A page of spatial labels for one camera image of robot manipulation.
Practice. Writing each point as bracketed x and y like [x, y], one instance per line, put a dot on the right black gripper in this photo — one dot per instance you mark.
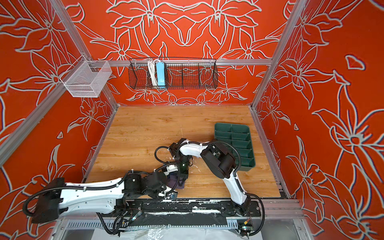
[182, 176]

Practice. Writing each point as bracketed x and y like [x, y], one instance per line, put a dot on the green compartment tray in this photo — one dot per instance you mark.
[238, 136]

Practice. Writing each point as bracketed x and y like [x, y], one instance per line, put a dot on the purple sock with yellow cuff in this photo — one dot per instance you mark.
[172, 180]

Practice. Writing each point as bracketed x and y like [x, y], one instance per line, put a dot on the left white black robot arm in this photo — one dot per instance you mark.
[107, 199]

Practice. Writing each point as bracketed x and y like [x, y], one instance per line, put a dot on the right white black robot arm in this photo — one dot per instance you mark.
[224, 161]

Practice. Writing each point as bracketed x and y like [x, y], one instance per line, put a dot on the light blue box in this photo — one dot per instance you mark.
[160, 67]

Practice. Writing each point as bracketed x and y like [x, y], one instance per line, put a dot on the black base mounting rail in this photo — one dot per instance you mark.
[221, 207]

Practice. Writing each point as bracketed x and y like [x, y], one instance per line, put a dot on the black wire wall basket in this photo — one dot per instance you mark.
[180, 73]

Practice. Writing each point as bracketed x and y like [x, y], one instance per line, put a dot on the clear plastic wall bin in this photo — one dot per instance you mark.
[84, 81]

